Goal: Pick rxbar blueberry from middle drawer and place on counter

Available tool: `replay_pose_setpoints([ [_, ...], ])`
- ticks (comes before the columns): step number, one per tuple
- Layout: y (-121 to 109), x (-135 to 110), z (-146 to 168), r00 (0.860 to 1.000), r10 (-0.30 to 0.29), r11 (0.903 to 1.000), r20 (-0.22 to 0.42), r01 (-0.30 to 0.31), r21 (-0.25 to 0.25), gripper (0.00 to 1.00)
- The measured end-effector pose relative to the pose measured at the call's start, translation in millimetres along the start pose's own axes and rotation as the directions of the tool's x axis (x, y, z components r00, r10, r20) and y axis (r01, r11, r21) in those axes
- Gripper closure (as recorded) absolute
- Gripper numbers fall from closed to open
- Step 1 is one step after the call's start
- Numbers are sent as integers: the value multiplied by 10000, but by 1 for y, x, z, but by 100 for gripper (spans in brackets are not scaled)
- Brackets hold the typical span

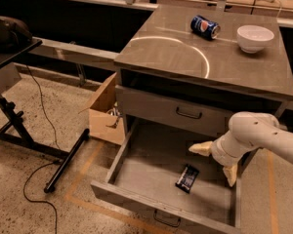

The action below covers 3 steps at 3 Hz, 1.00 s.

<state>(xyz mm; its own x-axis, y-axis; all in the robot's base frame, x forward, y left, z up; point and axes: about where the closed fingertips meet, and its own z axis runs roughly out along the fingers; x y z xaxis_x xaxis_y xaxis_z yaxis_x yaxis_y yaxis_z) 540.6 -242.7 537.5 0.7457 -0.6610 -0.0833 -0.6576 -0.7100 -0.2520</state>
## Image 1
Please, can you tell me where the dark bag on stand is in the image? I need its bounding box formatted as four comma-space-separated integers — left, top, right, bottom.
0, 16, 32, 53

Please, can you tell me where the dark blue rxbar wrapper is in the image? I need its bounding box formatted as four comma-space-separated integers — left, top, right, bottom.
175, 164, 199, 193

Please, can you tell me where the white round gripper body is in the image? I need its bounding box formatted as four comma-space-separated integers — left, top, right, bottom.
211, 135, 248, 167

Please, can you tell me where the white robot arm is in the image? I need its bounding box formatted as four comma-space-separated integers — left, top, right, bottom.
188, 111, 293, 186

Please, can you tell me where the closed grey top drawer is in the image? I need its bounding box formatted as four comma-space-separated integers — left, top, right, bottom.
115, 85, 232, 137

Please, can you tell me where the grey metal drawer cabinet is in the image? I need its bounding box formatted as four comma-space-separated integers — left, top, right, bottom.
113, 3, 293, 168

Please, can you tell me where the black floor cable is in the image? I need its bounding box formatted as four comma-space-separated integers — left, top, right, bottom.
21, 63, 62, 234

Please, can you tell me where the blue pepsi can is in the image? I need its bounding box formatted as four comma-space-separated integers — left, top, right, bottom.
190, 15, 221, 40

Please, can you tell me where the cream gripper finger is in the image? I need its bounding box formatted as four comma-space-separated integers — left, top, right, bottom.
223, 165, 237, 187
188, 141, 212, 157

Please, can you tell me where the open grey middle drawer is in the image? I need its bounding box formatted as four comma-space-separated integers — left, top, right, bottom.
91, 119, 241, 234

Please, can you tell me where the cardboard box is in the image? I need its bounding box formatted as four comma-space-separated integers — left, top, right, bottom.
80, 74, 125, 145

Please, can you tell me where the white ceramic bowl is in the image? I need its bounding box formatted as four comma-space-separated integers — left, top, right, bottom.
236, 25, 274, 54

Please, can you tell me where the black metal stand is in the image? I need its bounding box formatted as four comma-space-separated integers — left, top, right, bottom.
0, 39, 90, 193

